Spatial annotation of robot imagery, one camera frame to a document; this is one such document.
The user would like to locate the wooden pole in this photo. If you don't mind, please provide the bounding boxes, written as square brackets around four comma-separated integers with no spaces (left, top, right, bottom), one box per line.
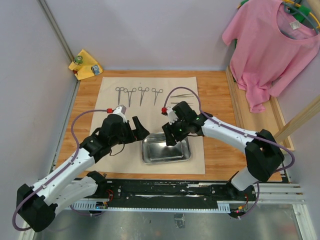
[274,95,320,143]

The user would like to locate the pink t-shirt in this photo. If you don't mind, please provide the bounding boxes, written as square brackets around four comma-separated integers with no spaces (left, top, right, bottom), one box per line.
[222,0,320,113]

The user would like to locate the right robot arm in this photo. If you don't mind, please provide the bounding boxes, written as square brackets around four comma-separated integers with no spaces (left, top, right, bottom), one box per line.
[161,101,285,200]

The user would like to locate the yellow printed cloth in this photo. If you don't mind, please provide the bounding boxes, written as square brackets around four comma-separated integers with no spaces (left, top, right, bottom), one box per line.
[68,49,104,81]

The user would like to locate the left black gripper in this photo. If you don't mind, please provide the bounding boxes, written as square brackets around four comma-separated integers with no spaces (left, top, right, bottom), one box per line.
[110,115,149,147]

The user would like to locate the stainless steel tray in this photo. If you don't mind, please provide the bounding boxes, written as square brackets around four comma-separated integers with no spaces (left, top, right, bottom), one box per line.
[141,132,192,165]

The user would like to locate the beige cloth wrap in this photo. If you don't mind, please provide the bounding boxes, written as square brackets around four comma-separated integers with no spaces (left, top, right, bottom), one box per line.
[88,77,206,175]

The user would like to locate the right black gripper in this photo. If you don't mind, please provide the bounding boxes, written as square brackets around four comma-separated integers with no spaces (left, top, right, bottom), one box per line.
[162,117,189,146]

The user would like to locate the green clothes hanger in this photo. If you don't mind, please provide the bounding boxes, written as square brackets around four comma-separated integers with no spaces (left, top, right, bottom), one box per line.
[282,0,320,35]

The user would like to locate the wooden tray frame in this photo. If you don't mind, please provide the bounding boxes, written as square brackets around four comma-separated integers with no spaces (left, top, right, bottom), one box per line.
[225,65,295,152]

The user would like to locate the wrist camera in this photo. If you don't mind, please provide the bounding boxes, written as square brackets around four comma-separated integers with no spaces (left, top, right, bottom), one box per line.
[161,107,179,125]
[106,105,128,123]

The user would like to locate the long steel hemostat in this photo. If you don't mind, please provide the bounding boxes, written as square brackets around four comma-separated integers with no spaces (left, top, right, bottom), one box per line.
[151,88,164,106]

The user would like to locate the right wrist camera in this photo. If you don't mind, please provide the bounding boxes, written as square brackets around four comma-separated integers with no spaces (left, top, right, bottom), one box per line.
[161,107,179,125]

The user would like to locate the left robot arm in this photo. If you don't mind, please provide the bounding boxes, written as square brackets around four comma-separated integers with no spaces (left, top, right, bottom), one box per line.
[14,113,150,233]

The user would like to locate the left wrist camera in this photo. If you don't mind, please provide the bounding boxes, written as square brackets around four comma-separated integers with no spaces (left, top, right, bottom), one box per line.
[106,105,128,123]

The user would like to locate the steel surgical forceps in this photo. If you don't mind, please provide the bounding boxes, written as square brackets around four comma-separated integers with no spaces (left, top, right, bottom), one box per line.
[170,93,194,98]

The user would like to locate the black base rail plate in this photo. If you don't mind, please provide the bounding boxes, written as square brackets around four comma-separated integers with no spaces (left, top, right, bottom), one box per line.
[84,179,257,210]

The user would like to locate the steel hemostat clamp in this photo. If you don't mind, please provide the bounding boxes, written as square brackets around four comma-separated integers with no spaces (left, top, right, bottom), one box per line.
[137,86,150,106]

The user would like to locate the steel surgical scissors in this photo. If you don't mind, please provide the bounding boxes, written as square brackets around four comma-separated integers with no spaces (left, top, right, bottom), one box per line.
[115,87,125,105]

